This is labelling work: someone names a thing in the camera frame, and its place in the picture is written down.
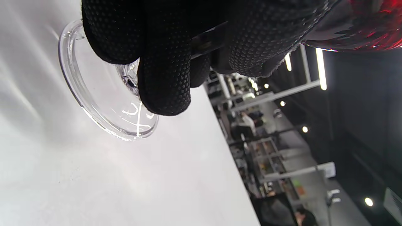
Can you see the white overhead beam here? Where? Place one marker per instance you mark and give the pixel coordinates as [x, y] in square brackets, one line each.
[279, 93]
[298, 172]

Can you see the person's left hand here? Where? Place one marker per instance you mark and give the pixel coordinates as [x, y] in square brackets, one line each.
[166, 50]

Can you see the shelving rack with items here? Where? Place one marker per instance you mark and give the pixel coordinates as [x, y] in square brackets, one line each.
[267, 153]

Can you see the black monitor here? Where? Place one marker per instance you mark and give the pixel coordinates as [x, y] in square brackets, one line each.
[273, 212]

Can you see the short ceiling light strip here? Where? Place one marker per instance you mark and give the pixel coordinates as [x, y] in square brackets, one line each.
[288, 62]

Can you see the clear wine glass red liquid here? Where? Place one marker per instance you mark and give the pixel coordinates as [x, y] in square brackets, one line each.
[100, 94]

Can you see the long ceiling light strip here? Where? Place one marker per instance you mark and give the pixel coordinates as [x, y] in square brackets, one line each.
[321, 69]

